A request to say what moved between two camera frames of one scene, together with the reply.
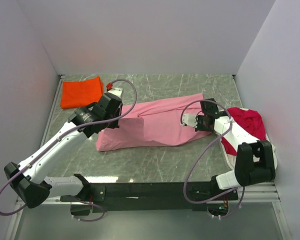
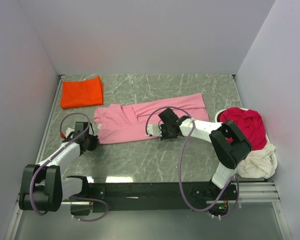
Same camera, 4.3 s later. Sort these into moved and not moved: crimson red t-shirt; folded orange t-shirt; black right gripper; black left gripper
Moved: black right gripper; black left gripper
Not moved: folded orange t-shirt; crimson red t-shirt
